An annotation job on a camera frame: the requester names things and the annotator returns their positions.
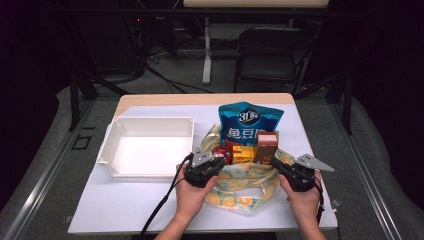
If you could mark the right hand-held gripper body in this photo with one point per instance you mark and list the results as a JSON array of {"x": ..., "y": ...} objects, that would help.
[{"x": 301, "y": 176}]

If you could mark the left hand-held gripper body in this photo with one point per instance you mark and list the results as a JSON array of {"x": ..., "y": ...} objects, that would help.
[{"x": 200, "y": 173}]

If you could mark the red can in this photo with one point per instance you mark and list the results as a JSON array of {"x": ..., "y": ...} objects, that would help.
[{"x": 222, "y": 154}]

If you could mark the brown drink carton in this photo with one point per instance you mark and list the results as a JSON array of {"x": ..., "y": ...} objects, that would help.
[{"x": 266, "y": 148}]

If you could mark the yellow drink carton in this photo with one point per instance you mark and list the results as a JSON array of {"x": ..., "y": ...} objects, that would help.
[{"x": 243, "y": 154}]

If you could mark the orange-print cloth bag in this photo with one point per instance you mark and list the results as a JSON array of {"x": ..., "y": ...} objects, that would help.
[{"x": 246, "y": 180}]

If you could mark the blue snack pouch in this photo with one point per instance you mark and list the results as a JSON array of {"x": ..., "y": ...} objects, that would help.
[{"x": 248, "y": 120}]

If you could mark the white plastic box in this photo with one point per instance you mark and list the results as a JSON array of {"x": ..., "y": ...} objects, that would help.
[{"x": 146, "y": 151}]

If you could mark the person's left hand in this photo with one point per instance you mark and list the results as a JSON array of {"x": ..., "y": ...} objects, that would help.
[{"x": 191, "y": 200}]

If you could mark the person's right hand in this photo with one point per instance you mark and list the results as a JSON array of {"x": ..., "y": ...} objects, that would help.
[{"x": 303, "y": 205}]

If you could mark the grey tape piece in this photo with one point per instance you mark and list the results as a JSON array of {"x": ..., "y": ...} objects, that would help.
[
  {"x": 67, "y": 219},
  {"x": 337, "y": 202}
]

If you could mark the white table mat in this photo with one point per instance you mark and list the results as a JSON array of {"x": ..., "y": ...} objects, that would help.
[{"x": 133, "y": 206}]

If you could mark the black metal stand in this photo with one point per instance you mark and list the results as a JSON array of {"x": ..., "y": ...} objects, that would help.
[
  {"x": 347, "y": 100},
  {"x": 75, "y": 100}
]

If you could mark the black folding chair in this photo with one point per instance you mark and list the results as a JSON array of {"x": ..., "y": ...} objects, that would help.
[{"x": 270, "y": 66}]

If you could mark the beige desk with white leg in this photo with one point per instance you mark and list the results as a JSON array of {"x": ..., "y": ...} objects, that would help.
[{"x": 207, "y": 50}]

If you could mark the dark computer tower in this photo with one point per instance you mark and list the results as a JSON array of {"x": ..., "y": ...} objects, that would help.
[{"x": 110, "y": 46}]

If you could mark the aluminium rail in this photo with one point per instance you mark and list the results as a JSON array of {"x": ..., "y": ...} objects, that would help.
[
  {"x": 43, "y": 186},
  {"x": 366, "y": 173}
]

